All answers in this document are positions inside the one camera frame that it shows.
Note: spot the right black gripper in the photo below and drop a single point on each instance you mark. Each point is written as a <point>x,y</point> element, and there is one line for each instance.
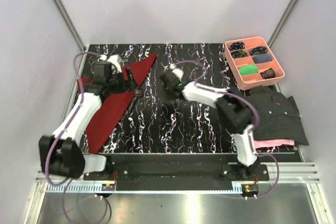
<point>171,97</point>

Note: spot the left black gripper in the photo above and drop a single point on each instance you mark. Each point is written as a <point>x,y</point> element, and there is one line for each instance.
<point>124,88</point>

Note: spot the red cloth napkin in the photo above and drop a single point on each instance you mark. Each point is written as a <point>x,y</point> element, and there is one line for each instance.
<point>113,106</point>

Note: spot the black spoon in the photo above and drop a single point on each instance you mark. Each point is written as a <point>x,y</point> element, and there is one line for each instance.
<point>138,93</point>

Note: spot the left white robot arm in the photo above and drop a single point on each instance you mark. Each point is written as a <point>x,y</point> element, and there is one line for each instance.
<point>60,153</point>

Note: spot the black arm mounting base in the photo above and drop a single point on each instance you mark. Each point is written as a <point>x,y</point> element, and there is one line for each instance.
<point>220,165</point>

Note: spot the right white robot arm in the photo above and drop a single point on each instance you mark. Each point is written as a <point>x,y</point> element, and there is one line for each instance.
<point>238,116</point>

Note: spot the black marble pattern mat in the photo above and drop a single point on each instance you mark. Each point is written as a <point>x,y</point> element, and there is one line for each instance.
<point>154,124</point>

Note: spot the black green rolled sock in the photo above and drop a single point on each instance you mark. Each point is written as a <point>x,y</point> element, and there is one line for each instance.
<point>239,53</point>

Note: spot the black blue rolled sock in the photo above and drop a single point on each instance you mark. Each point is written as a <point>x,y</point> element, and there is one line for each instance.
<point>237,46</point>

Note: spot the pink divided organizer tray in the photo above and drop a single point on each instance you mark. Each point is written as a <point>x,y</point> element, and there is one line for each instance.
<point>253,80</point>

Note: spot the navy patterned rolled sock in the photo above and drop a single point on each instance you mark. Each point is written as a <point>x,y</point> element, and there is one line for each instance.
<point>258,50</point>

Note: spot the dark patterned rolled sock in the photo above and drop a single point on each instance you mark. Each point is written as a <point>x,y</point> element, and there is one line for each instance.
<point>268,74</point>

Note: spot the pink folded garment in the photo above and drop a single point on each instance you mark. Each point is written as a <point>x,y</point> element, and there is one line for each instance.
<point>273,143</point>

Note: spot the dark striped folded shirt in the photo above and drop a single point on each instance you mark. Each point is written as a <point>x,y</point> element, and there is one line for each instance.
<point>279,116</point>

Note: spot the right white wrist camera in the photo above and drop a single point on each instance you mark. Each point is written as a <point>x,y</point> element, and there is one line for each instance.
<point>178,73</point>

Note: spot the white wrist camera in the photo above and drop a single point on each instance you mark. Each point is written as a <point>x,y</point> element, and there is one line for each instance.
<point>114,59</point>
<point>178,73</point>

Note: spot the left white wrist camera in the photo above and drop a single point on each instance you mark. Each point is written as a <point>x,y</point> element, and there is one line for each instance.
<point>114,59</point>

